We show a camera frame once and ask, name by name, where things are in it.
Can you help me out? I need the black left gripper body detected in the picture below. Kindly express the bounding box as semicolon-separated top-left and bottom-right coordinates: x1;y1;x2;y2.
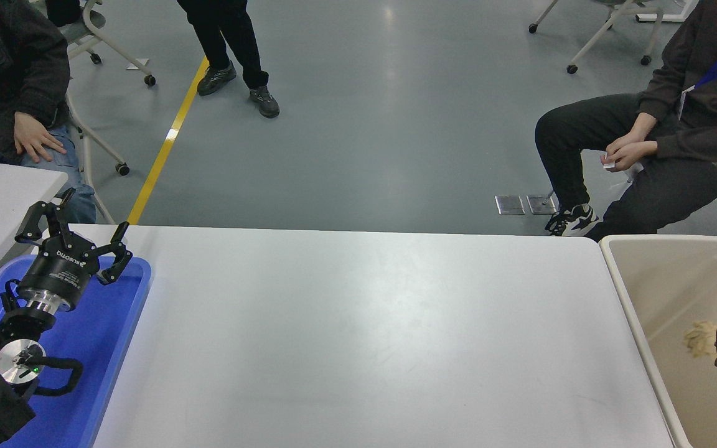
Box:
18;238;101;311

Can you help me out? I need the tan paper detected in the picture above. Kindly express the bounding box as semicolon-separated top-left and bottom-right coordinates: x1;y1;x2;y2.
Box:
683;320;717;359

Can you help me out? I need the person's left hand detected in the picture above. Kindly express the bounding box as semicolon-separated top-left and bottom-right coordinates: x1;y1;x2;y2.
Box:
13;112;67;164
606;140;659;172

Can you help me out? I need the person's right hand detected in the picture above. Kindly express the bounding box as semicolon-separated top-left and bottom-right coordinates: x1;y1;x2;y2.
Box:
605;112;658;156

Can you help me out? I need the white office chair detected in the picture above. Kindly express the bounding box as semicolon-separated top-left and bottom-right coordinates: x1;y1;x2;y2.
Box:
54;0;156;86
528;0;698;75
65;93;131;225

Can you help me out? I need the blue plastic tray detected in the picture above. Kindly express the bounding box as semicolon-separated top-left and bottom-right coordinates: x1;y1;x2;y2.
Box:
0;254;152;448

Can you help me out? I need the black garment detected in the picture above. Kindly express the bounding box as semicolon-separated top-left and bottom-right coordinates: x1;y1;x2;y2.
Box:
45;0;82;27

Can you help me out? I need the standing person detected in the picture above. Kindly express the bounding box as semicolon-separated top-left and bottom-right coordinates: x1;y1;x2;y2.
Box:
177;0;281;119

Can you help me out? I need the metal floor outlet cover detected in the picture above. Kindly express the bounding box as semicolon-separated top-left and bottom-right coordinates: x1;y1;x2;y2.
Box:
526;194;558;215
495;195;526;216

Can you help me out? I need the seated person with badge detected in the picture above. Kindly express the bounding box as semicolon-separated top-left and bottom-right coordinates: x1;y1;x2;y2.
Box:
534;0;717;242

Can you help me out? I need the large pale bin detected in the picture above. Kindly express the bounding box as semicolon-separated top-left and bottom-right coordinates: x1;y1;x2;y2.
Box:
599;235;717;448

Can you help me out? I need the blue lanyard id badge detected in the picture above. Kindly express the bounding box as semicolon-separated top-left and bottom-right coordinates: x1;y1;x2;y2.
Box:
676;6;717;120

